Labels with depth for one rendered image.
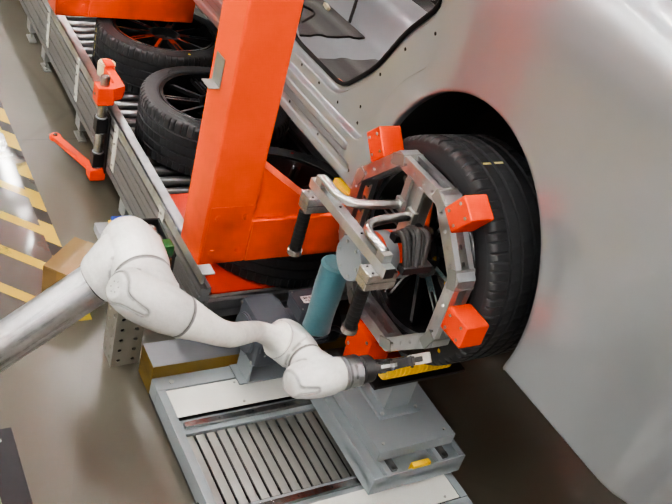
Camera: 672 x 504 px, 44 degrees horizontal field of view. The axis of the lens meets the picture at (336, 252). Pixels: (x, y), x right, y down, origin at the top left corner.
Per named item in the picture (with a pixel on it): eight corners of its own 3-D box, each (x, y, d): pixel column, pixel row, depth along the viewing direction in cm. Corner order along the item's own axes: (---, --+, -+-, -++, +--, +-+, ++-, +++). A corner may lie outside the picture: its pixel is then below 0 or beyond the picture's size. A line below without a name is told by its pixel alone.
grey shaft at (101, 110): (104, 183, 372) (115, 81, 344) (91, 184, 369) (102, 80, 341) (99, 172, 378) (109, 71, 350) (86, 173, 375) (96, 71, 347)
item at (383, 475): (457, 472, 279) (467, 452, 274) (367, 497, 261) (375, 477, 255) (383, 369, 312) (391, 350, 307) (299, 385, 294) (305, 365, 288)
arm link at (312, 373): (353, 367, 214) (328, 340, 224) (300, 377, 206) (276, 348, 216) (346, 401, 219) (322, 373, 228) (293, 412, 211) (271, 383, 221)
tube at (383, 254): (443, 257, 215) (456, 223, 209) (381, 264, 205) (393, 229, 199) (408, 218, 226) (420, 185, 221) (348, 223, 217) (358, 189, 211)
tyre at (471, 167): (588, 332, 216) (524, 96, 229) (520, 344, 204) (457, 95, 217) (440, 369, 272) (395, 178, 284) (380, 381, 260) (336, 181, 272)
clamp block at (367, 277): (393, 288, 212) (399, 272, 209) (363, 292, 207) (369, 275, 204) (383, 276, 215) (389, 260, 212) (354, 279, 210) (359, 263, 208)
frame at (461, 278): (431, 387, 234) (499, 229, 204) (412, 391, 231) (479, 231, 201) (342, 269, 270) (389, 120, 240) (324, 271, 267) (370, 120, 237)
